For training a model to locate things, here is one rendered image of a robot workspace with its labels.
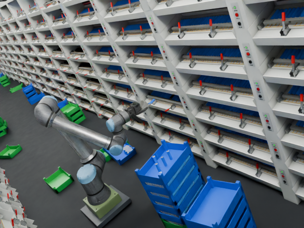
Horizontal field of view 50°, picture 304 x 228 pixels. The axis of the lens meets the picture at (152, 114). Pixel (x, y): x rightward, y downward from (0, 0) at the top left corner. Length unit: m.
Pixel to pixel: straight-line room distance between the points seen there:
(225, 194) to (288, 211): 0.45
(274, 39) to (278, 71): 0.19
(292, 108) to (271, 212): 0.74
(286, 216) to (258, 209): 0.18
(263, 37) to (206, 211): 0.93
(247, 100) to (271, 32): 0.47
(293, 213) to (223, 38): 1.10
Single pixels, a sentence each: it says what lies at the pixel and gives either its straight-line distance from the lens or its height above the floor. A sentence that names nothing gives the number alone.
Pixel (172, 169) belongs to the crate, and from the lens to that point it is 1.89.
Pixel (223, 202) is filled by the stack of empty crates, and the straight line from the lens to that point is 1.87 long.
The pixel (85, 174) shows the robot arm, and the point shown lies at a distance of 2.50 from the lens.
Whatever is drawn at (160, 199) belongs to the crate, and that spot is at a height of 0.35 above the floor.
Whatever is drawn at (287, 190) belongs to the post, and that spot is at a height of 0.09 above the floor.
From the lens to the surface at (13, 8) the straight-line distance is 5.37.
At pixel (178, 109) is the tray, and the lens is 2.52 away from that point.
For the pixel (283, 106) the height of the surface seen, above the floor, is 0.69.
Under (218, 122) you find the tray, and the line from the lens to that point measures 2.18.
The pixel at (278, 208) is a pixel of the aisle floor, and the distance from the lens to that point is 2.21.
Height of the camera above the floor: 1.61
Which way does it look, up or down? 25 degrees down
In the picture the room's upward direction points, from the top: 25 degrees counter-clockwise
